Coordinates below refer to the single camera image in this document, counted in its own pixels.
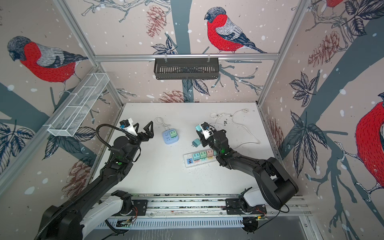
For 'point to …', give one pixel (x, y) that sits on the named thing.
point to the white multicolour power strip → (188, 161)
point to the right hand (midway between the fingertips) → (200, 130)
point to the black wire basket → (186, 69)
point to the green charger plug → (173, 134)
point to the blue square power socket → (168, 140)
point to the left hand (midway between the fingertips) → (144, 122)
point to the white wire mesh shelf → (77, 109)
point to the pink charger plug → (210, 153)
